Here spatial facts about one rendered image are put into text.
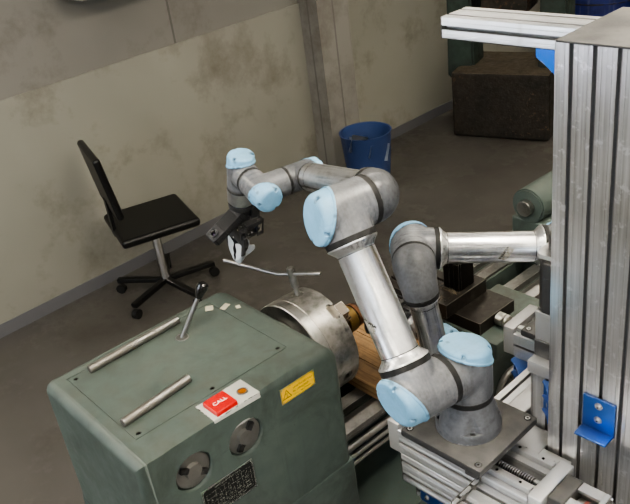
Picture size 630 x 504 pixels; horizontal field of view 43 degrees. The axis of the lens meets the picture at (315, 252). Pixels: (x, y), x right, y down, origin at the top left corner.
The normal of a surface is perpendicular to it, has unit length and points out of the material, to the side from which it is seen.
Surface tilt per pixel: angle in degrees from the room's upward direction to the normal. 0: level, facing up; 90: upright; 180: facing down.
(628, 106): 90
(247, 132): 90
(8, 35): 90
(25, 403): 0
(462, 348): 8
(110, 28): 90
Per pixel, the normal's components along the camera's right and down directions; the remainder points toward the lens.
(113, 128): 0.69, 0.26
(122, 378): -0.12, -0.87
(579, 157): -0.71, 0.41
